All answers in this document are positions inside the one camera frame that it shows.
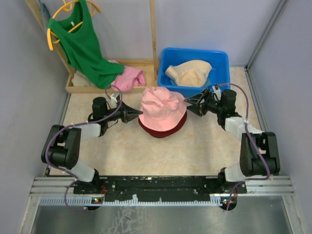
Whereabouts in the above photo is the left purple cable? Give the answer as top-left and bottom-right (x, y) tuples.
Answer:
(45, 85), (123, 214)

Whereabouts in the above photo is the teal clothes hanger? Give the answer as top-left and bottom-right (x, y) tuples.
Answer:
(39, 0), (51, 32)

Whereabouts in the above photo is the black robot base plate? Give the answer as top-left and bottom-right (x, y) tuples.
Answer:
(73, 174), (247, 205)

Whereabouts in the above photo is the green tank top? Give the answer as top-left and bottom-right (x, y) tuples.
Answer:
(48, 0), (124, 89)

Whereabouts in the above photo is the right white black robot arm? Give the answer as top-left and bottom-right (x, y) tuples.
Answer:
(184, 86), (280, 193)

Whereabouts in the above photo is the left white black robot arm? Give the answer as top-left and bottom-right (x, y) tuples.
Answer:
(41, 97), (143, 194)

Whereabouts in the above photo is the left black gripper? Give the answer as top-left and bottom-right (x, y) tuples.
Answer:
(104, 99), (143, 124)

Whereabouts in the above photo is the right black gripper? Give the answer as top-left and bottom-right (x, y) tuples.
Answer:
(184, 88), (224, 117)

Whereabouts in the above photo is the yellow clothes hanger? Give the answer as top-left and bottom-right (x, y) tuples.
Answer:
(46, 0), (101, 51)

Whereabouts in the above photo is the purple cable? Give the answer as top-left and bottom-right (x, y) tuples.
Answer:
(45, 85), (123, 214)
(214, 83), (272, 212)

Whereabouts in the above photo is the beige bucket hat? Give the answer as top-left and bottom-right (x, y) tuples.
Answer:
(165, 60), (212, 88)

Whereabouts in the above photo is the dark red bucket hat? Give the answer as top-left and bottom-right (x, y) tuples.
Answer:
(138, 112), (187, 138)

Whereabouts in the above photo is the pink crumpled garment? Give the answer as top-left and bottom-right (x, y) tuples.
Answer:
(111, 66), (146, 92)

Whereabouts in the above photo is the wooden clothes rack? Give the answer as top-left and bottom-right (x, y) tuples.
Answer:
(25, 0), (160, 94)

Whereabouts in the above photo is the blue plastic bin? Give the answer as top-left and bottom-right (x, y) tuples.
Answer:
(157, 48), (230, 98)

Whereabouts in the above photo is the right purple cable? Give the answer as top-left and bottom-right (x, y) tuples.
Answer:
(214, 83), (272, 212)

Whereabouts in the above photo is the pink bucket hat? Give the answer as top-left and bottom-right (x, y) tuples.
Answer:
(138, 87), (187, 131)

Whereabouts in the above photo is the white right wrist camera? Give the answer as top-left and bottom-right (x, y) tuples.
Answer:
(213, 84), (222, 101)

